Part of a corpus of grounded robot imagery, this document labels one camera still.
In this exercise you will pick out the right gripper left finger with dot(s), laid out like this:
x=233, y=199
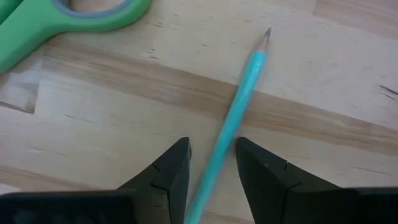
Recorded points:
x=168, y=174

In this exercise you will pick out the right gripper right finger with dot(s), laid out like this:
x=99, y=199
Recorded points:
x=267, y=180

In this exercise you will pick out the teal pencil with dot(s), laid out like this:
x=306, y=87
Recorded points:
x=239, y=99

